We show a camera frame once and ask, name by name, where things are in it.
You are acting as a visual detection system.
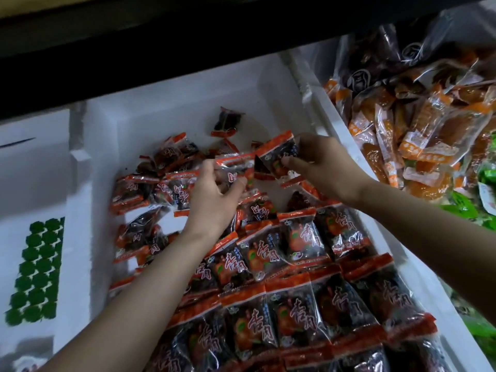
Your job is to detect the person's right hand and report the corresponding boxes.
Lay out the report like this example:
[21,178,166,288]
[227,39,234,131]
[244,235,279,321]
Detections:
[281,133,375,206]

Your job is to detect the person's left hand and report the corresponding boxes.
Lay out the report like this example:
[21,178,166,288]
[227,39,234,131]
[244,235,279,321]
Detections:
[182,159,249,243]

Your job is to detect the dark red snack packet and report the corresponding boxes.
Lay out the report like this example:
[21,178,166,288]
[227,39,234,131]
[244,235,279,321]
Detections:
[214,151,257,191]
[253,131,302,181]

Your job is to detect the pile of brown packets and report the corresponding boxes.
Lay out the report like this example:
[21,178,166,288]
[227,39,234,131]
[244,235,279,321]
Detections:
[321,27,496,202]

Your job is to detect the pile of dark red packets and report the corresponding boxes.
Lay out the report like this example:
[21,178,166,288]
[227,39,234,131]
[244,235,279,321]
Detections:
[107,106,454,372]

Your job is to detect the pile of green packets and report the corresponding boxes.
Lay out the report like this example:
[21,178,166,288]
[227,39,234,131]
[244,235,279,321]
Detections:
[442,131,496,365]

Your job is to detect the person's right forearm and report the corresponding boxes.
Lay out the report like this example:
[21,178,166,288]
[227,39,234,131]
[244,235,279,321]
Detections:
[345,180,496,322]

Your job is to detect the person's left forearm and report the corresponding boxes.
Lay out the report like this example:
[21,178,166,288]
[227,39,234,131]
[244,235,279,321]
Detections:
[39,227,222,372]

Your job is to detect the green leaf-pattern sheet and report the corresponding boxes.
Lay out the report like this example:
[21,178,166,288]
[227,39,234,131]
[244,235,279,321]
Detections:
[5,216,66,327]

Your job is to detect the black metal guard rail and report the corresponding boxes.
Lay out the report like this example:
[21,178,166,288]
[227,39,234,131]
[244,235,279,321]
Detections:
[0,0,474,122]

